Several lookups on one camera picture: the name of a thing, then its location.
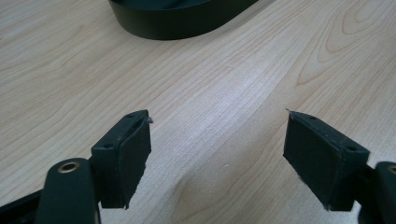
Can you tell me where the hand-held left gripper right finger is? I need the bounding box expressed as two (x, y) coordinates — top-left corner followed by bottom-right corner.
(282, 108), (371, 212)

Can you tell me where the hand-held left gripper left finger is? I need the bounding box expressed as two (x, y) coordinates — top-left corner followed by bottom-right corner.
(91, 109), (154, 210)

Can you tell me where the dark oval tray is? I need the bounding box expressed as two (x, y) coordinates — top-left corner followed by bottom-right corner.
(107, 0), (260, 41)

